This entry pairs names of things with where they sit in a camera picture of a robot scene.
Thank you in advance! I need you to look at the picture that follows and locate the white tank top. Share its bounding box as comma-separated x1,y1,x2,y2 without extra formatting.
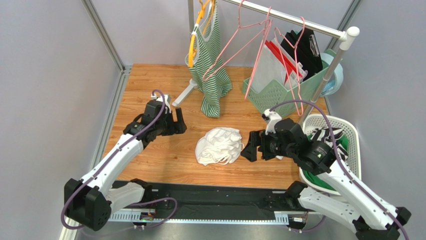
194,127,245,166

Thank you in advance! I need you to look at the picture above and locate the pink wire hanger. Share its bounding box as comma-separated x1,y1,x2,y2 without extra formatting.
273,27,301,100
244,7,272,100
202,0,271,83

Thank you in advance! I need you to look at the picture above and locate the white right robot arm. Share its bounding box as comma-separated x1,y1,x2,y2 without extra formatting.
241,117,411,240

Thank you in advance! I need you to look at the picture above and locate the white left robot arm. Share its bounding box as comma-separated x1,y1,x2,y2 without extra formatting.
61,97,187,231

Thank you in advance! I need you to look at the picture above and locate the green striped tank top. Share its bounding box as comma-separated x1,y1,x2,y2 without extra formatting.
185,1,233,118

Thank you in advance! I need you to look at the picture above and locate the yellow plastic hanger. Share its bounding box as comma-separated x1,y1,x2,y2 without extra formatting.
188,0,216,68

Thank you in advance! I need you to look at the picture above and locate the white laundry basket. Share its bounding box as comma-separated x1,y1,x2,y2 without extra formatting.
299,113,362,201

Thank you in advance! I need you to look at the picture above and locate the black white striped garment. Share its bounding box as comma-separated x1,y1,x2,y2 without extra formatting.
308,127,349,161

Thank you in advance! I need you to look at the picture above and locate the green plastic basket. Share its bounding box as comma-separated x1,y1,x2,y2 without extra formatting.
241,49,336,117

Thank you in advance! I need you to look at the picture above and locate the green garment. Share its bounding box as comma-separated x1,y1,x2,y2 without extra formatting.
302,133,349,191

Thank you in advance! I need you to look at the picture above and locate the white paper box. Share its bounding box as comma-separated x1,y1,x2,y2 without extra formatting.
284,71,305,90

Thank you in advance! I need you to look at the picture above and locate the light blue round object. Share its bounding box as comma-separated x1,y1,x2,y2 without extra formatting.
320,52,344,97

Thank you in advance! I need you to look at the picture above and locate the red folder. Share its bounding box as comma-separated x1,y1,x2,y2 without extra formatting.
265,40,303,79

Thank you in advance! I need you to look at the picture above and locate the grey translucent folder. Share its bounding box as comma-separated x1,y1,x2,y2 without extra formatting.
250,44,286,93

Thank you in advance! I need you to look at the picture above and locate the black folder with clip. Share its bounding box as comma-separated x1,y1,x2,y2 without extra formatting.
280,29,323,79

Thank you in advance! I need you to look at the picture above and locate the silver clothes rack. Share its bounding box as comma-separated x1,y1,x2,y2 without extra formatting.
171,0,361,161

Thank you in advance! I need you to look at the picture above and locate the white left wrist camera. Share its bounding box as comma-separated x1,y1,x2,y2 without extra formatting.
151,93,172,114

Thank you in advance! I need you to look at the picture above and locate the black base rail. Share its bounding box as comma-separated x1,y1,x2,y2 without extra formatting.
110,182,307,224

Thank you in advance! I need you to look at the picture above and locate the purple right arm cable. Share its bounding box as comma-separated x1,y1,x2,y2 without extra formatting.
268,99,411,240

